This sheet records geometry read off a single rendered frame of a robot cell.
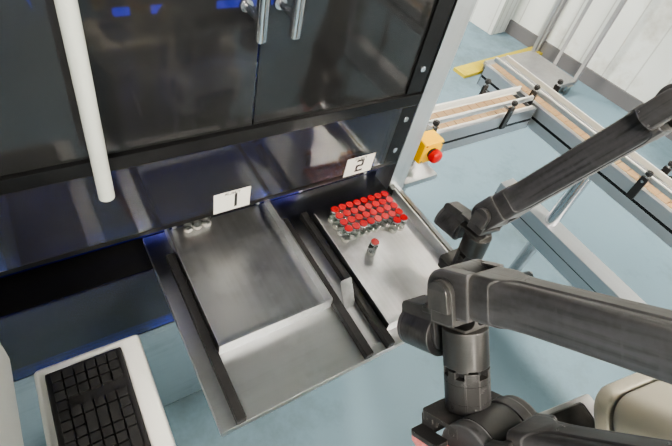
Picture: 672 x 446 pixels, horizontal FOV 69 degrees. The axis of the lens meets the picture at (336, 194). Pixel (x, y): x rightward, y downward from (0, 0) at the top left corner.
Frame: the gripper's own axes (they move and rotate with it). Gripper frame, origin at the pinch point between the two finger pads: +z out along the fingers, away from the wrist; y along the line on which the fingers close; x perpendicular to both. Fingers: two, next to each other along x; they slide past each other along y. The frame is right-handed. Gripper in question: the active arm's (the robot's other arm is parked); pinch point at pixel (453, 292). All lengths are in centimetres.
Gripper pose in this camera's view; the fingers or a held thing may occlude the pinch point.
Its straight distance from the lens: 121.4
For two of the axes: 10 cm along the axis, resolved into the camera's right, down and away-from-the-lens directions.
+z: -1.3, 7.6, 6.3
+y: -5.1, -6.0, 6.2
